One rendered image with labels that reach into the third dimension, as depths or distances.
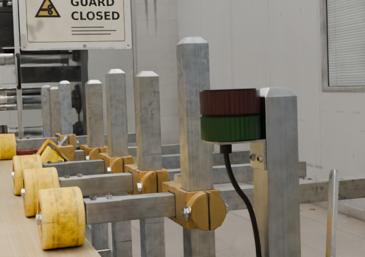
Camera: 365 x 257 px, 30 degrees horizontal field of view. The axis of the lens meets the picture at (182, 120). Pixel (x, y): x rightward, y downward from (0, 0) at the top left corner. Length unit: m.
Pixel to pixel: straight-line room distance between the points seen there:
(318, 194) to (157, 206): 0.25
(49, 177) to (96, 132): 0.50
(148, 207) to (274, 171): 0.31
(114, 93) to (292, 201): 0.76
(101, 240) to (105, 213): 0.75
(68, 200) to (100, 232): 0.77
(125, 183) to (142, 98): 0.16
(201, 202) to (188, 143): 0.08
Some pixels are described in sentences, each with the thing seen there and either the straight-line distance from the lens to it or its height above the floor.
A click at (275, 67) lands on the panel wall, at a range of 6.79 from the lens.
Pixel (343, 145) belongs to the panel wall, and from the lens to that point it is 5.72.
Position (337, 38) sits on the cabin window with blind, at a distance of 5.83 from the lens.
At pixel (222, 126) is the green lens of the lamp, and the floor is 1.07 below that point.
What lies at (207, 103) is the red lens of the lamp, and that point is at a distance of 0.65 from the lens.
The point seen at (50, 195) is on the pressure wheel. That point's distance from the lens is 0.91.
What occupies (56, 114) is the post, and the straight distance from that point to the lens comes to 2.38.
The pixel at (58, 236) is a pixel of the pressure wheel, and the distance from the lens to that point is 0.91.
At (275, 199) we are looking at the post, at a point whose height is 1.00.
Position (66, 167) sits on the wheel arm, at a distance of 1.42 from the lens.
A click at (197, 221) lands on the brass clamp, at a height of 0.93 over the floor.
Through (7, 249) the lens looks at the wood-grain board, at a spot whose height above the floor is 0.90.
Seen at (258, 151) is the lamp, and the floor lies 1.04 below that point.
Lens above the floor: 1.11
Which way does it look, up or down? 3 degrees down
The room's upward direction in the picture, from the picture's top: 2 degrees counter-clockwise
